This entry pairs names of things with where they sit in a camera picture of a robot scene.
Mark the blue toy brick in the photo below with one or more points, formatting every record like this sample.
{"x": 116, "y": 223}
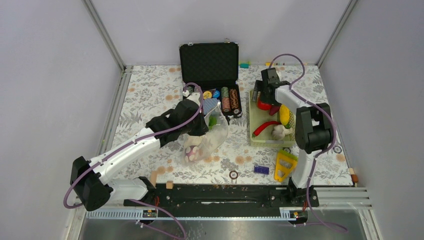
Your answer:
{"x": 258, "y": 169}

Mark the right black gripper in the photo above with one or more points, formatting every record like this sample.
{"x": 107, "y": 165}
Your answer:
{"x": 260, "y": 87}

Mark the yellow toy corn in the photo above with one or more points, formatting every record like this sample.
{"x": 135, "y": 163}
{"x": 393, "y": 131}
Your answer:
{"x": 286, "y": 117}

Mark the green toy leaf vegetable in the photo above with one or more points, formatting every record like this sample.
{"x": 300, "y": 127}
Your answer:
{"x": 213, "y": 121}

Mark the small wooden cube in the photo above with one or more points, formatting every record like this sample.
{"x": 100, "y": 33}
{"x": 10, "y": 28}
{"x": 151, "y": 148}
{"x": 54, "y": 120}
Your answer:
{"x": 169, "y": 184}

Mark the wooden cone block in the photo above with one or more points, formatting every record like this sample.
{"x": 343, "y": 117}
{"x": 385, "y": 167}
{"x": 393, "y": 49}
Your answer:
{"x": 153, "y": 178}

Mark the yellow triangular plastic tool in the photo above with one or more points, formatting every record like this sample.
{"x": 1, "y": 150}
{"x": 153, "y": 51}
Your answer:
{"x": 285, "y": 164}

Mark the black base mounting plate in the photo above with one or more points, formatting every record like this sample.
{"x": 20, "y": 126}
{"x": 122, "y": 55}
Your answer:
{"x": 220, "y": 200}

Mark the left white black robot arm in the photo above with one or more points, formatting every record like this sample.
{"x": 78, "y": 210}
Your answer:
{"x": 92, "y": 182}

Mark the green toy block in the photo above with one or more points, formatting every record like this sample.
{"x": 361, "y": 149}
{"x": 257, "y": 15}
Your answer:
{"x": 245, "y": 64}

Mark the brown wooden peg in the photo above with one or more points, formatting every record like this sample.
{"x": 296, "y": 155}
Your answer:
{"x": 353, "y": 176}

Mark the floral table mat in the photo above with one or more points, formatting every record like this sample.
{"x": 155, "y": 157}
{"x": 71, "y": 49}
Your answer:
{"x": 154, "y": 89}

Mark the dark red toy sweet potato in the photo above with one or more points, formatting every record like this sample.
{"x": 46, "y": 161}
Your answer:
{"x": 273, "y": 110}

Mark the purple toy onion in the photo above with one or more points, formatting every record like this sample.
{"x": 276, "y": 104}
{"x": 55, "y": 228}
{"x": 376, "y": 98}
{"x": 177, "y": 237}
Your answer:
{"x": 192, "y": 154}

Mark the green plastic basket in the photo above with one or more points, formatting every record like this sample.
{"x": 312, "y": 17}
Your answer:
{"x": 257, "y": 117}

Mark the clear dotted zip top bag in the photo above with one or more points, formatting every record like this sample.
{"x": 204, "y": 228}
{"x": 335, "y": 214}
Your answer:
{"x": 214, "y": 138}

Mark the black poker chip case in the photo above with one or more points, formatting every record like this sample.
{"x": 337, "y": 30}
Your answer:
{"x": 214, "y": 66}

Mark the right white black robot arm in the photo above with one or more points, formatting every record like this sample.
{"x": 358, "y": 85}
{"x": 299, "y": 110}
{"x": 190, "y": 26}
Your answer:
{"x": 313, "y": 130}

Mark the red toy tomato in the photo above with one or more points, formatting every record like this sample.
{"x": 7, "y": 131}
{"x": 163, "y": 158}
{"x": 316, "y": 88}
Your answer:
{"x": 263, "y": 106}

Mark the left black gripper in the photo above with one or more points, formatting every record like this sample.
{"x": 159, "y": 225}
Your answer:
{"x": 203, "y": 128}

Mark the white toy mushroom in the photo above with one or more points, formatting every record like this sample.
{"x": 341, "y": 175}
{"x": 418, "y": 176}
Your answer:
{"x": 279, "y": 132}

